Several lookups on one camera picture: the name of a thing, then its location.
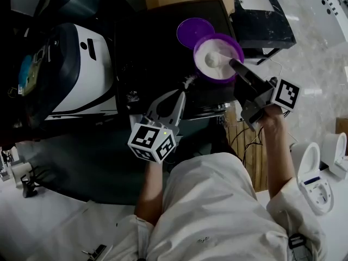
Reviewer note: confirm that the white toilet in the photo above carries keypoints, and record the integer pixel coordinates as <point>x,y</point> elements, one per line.
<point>334,148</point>
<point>312,167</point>

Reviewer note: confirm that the white cabinet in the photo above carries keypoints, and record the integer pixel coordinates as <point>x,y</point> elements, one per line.
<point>331,9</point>

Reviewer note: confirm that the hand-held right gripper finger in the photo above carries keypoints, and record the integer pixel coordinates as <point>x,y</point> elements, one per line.
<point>250,86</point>

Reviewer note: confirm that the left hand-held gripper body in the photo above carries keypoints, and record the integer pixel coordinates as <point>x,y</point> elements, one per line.
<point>152,140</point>

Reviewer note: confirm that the white black appliance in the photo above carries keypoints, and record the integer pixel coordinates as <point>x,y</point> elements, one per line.
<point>95,72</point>

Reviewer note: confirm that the person's left forearm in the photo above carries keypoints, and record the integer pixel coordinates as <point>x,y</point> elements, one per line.
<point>150,194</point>

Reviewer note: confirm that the grey silver appliance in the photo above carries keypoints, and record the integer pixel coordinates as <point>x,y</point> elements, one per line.
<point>73,1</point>

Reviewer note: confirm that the purple bucket lid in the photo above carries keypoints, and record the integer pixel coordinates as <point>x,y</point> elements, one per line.
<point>190,31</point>

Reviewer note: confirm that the white plastic spoon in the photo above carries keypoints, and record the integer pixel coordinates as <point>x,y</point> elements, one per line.
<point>213,59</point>

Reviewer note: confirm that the black marble counter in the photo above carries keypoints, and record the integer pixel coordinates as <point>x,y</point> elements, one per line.
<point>261,26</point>

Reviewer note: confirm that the white powder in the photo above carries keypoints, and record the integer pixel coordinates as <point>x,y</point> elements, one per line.
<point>225,48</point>

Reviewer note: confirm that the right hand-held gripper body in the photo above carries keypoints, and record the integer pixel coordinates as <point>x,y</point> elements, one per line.
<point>285,94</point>

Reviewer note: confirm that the person's white shirt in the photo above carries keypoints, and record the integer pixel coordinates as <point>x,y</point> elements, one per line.
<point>212,205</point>

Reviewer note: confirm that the purple plastic bucket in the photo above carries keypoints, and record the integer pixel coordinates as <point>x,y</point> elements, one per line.
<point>214,80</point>

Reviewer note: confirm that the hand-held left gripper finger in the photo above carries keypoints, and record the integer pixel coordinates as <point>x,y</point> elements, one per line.
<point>156,105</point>
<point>180,110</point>

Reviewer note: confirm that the black metal stand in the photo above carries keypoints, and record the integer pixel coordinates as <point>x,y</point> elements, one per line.
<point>27,183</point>

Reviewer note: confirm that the person's right forearm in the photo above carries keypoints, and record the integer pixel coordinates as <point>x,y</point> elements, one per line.
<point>277,159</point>

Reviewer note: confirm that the person's black trousers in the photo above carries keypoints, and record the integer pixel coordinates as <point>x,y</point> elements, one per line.
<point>223,143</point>

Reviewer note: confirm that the wooden slat panel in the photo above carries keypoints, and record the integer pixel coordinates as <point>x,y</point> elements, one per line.
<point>250,167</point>

